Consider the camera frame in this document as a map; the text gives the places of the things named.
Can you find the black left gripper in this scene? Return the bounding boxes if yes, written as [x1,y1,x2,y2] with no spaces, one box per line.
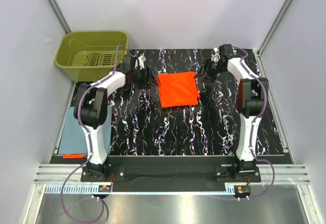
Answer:
[131,66,158,90]

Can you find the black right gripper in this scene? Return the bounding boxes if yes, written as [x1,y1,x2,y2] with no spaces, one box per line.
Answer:
[193,58,225,84]

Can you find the orange t shirt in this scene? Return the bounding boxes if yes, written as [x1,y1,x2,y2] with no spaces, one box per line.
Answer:
[157,71,200,108]

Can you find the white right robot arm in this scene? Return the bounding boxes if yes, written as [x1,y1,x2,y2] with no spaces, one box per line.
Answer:
[195,44,269,182]

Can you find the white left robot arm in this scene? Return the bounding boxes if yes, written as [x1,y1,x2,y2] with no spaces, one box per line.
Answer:
[73,55,158,181]

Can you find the olive green plastic basket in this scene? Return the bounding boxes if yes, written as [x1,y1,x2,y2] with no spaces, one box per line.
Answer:
[55,31,128,82]

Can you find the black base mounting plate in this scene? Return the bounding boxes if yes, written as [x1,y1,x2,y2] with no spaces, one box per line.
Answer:
[80,155,262,193]

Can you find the folded grey-blue t shirt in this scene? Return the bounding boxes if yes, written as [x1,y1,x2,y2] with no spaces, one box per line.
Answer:
[59,106,112,155]

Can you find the folded orange t shirt underneath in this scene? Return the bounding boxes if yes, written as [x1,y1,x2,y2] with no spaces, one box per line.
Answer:
[63,154,88,159]

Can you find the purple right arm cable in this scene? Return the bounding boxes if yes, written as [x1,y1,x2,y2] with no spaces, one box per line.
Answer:
[231,46,275,202]

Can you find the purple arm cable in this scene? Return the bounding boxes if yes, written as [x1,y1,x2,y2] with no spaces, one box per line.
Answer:
[61,45,135,222]
[231,46,275,202]

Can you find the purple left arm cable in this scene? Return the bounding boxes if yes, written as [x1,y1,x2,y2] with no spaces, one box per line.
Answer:
[61,45,135,222]

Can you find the left aluminium frame post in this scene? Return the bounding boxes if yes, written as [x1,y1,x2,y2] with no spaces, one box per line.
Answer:
[47,0,71,34]

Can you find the aluminium frame post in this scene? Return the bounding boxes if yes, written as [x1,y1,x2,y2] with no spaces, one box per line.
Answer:
[257,0,294,56]
[47,0,71,34]

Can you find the right aluminium frame post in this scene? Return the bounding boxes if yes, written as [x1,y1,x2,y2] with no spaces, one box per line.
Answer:
[257,0,294,56]

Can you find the aluminium front rail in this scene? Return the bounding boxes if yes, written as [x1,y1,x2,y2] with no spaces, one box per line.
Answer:
[35,164,310,184]

